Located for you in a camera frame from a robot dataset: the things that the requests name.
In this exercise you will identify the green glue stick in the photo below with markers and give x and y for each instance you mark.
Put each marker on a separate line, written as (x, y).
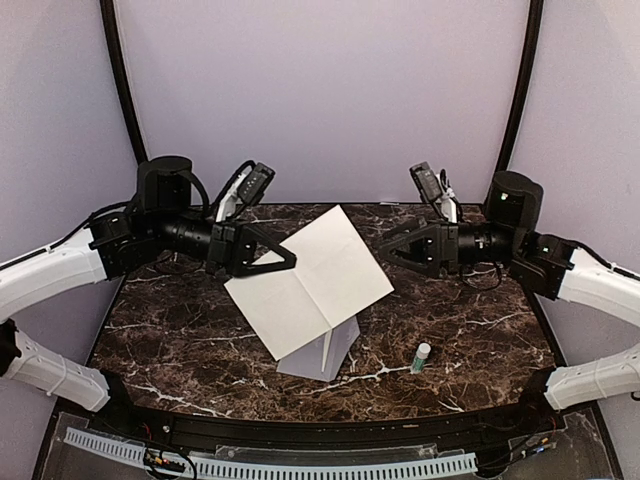
(420, 357)

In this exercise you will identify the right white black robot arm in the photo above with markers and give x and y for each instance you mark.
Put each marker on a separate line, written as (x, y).
(548, 265)

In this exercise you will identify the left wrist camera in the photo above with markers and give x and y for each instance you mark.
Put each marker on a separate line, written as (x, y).
(244, 189)

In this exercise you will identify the beige letter paper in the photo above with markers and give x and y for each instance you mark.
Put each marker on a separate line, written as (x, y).
(327, 351)

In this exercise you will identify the black frame post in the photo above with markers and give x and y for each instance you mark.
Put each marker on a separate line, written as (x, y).
(520, 93)
(123, 89)

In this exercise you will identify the small circuit board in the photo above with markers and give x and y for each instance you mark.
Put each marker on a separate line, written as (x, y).
(157, 462)

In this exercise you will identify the grey envelope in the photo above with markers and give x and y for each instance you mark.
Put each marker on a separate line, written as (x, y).
(305, 362)

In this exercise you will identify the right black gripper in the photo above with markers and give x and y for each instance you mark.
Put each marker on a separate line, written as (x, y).
(442, 248)

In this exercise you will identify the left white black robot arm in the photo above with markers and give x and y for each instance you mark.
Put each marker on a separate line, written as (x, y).
(169, 212)

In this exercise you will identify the black front rail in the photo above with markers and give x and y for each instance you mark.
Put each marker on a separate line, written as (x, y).
(204, 407)

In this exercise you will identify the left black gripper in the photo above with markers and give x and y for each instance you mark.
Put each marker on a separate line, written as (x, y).
(232, 248)

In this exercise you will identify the white slotted cable duct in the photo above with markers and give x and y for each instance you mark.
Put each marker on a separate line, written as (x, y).
(130, 453)

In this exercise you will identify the left black frame post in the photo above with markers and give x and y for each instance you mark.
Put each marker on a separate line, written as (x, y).
(123, 89)

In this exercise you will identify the right black frame post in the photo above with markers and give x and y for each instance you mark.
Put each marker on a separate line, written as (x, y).
(520, 93)

